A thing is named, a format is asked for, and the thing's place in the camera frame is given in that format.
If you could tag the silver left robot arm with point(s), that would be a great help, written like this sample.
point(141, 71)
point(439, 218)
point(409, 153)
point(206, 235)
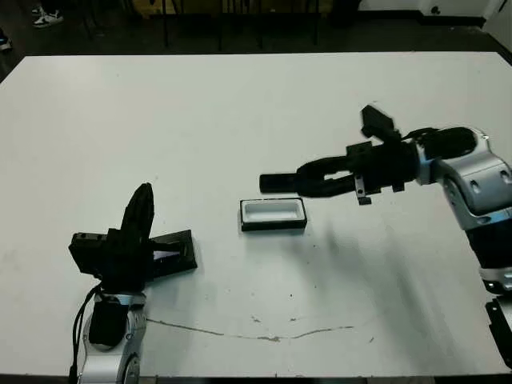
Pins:
point(132, 320)

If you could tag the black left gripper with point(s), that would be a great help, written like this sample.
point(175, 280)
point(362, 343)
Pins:
point(128, 264)

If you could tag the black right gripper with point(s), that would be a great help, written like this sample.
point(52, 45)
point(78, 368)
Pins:
point(388, 168)

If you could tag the white door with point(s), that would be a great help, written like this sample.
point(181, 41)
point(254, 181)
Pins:
point(500, 16)

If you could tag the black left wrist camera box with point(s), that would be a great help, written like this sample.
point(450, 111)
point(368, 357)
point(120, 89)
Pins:
point(88, 252)

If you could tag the black wall socket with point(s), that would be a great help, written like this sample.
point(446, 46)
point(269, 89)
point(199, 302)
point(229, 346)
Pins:
point(434, 9)

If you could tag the dark sneaker blue sole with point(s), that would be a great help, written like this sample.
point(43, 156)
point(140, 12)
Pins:
point(5, 40)

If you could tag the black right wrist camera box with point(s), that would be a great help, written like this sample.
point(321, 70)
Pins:
point(378, 120)

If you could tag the white black sneaker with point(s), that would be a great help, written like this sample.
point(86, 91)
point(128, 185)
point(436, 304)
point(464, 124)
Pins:
point(38, 10)
point(48, 20)

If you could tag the black box base white insert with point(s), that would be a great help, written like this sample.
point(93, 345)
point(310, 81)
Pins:
point(272, 210)

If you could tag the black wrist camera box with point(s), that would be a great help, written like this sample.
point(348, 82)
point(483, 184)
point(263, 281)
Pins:
point(88, 252)
point(378, 120)

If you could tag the wooden plywood crate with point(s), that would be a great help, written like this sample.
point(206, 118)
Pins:
point(154, 5)

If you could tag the black box lid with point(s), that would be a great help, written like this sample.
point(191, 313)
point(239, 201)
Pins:
point(180, 244)

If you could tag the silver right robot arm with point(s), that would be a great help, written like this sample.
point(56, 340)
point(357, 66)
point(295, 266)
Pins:
point(480, 168)

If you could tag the black bin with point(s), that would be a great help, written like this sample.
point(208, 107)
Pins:
point(344, 14)

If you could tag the slim black bar camera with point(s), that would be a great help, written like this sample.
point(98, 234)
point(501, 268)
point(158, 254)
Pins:
point(276, 182)

